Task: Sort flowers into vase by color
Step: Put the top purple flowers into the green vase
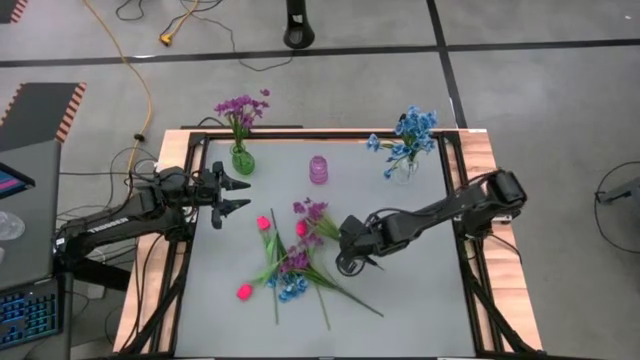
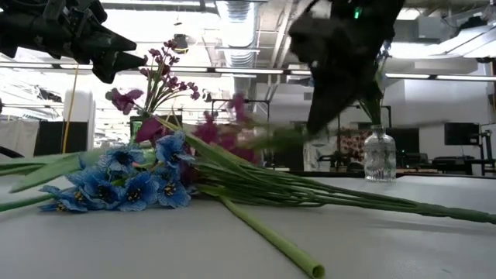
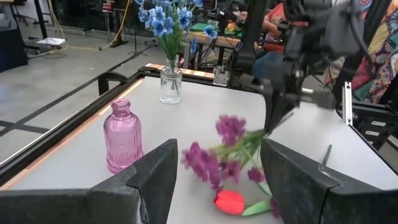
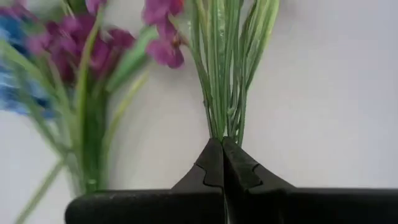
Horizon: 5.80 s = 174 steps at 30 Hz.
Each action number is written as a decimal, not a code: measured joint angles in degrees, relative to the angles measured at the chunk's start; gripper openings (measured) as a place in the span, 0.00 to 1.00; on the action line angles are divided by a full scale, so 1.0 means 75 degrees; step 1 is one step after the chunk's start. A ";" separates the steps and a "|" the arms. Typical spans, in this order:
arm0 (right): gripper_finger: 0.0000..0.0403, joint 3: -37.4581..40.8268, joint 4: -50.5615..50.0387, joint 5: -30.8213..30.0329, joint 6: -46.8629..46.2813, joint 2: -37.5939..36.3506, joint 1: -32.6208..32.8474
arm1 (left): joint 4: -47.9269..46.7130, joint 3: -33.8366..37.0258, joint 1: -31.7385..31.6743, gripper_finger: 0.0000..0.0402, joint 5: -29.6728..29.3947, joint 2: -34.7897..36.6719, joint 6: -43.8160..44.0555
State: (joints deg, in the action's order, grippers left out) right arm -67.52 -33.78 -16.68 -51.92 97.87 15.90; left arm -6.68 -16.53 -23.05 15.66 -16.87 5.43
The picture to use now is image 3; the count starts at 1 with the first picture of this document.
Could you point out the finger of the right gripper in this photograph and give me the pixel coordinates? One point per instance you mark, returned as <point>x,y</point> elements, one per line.
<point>287,107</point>
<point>272,112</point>

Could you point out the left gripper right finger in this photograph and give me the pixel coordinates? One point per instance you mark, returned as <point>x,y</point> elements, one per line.
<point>311,205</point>

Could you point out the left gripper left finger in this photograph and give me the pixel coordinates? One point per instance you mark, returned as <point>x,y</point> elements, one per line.
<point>124,205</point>

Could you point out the purple artificial flower bunch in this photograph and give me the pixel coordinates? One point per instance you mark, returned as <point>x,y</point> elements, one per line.
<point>230,127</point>

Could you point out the red artificial tulip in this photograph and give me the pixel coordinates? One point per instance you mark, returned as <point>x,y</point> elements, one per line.
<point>228,202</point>

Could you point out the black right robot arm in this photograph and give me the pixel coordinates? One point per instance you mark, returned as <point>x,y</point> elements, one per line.
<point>255,31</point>

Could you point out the pink ribbed glass vase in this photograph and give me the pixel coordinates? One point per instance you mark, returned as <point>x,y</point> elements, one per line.
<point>122,140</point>

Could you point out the clear ribbed glass vase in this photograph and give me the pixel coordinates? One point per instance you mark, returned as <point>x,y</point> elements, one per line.
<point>171,87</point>

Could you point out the dark green stem piece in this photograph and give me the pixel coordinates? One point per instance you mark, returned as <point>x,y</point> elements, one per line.
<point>326,157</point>

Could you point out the wooden table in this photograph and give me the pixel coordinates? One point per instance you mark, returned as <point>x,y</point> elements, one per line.
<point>202,38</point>

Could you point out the colourful patterned cloth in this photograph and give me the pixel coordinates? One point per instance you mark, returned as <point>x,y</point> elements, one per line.
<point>385,53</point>

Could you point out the green cutting mat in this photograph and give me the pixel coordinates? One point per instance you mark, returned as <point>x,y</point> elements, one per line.
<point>200,26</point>

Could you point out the black arched table clamp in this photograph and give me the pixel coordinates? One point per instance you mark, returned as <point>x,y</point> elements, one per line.
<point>104,79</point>

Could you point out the small-blossom blue flower bunch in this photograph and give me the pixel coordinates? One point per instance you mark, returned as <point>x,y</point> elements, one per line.
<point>161,26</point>

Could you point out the white flat stand base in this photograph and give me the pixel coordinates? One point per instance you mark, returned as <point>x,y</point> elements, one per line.
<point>51,41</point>

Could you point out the black computer tower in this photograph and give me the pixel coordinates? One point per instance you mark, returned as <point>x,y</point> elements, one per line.
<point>12,49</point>

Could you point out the silver metal bracket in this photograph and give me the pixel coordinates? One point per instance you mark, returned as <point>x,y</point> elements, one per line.
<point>347,105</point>

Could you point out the grey metal base plate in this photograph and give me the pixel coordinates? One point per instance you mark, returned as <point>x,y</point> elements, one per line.
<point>221,77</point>

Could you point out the black diagonal frame strut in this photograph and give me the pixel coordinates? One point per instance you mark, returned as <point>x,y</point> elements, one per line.
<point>377,18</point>

